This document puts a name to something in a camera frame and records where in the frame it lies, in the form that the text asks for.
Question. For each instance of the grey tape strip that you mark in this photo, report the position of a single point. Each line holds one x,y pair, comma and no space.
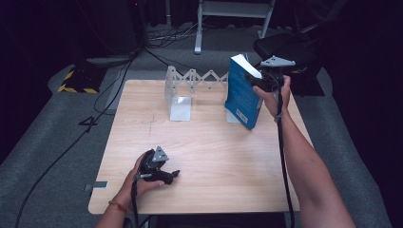
96,185

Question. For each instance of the black folding chair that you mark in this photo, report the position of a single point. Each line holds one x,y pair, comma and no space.
297,47

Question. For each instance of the person's right hand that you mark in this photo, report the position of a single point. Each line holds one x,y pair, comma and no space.
274,101

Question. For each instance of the black yellow striped base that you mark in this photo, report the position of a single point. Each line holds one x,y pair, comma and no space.
83,80

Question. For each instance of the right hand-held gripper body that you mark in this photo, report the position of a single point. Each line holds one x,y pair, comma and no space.
272,82

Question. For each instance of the person's left hand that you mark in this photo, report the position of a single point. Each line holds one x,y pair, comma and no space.
131,186

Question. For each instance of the white metal stand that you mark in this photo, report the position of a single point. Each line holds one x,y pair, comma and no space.
199,31

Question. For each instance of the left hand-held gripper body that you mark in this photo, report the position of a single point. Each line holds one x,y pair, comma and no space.
149,166

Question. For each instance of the blue paperback book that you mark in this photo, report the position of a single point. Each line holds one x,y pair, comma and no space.
240,98

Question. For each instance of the grey expandable metal book rack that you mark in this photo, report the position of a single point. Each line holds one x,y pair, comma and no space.
180,109

